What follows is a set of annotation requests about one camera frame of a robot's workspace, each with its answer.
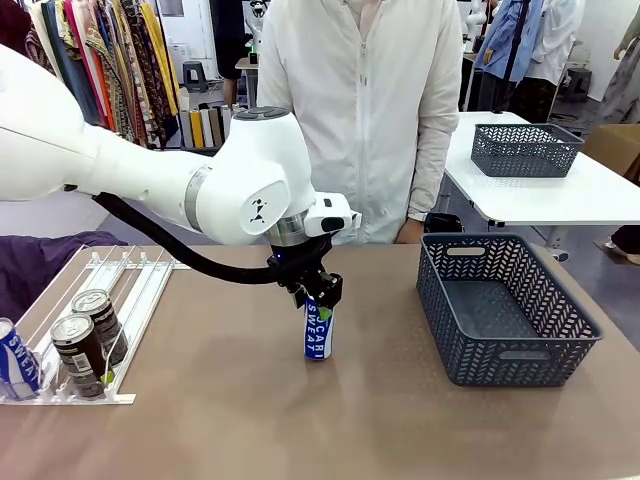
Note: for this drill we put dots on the grey plastic stool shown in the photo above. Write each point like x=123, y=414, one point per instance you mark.
x=195, y=75

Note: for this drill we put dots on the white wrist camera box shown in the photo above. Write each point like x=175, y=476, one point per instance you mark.
x=330, y=212

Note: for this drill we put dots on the black stand pole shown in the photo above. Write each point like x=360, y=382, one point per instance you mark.
x=515, y=50

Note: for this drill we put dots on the person in black clothes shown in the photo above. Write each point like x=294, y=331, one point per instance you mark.
x=230, y=40

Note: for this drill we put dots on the seated person's shoe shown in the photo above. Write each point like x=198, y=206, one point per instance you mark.
x=625, y=245

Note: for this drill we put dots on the blue Pocari Sweat can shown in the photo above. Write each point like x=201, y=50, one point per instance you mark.
x=17, y=357
x=316, y=335

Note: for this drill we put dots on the white side table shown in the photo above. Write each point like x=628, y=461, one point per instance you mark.
x=550, y=200

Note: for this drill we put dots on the large grey plastic basket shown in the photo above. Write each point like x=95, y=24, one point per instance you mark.
x=500, y=360

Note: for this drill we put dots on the person's left hand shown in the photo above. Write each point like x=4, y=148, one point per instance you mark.
x=410, y=231

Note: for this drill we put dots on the mannequin in blue shirt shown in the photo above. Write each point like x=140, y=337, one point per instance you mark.
x=500, y=40

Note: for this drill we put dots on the person in white jacket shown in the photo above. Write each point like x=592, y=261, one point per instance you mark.
x=360, y=125

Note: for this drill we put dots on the purple cloth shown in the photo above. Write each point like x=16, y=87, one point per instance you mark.
x=30, y=265

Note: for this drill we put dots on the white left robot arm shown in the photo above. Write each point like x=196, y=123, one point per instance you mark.
x=150, y=175

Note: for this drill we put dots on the dark plastic stool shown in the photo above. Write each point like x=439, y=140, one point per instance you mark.
x=580, y=85

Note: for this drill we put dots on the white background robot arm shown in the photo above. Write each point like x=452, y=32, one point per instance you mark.
x=477, y=17

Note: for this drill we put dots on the small grey plastic basket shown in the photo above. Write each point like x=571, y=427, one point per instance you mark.
x=520, y=157

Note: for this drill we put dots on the cardboard box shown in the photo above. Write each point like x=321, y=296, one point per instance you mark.
x=617, y=147

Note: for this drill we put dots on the white can dispenser rack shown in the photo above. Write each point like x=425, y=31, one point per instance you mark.
x=145, y=300

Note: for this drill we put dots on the rack of colourful garments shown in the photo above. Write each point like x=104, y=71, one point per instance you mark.
x=110, y=60

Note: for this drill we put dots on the black chair behind table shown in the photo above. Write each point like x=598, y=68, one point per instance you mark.
x=445, y=223

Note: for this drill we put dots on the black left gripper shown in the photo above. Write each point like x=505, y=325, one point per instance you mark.
x=312, y=280

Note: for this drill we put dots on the dark bin with boards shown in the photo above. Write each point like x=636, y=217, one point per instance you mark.
x=205, y=127

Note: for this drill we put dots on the black Pepsi can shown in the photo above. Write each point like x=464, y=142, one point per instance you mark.
x=75, y=350
x=107, y=312

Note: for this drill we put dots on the mannequin in white shirt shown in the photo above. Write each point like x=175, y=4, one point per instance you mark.
x=552, y=40

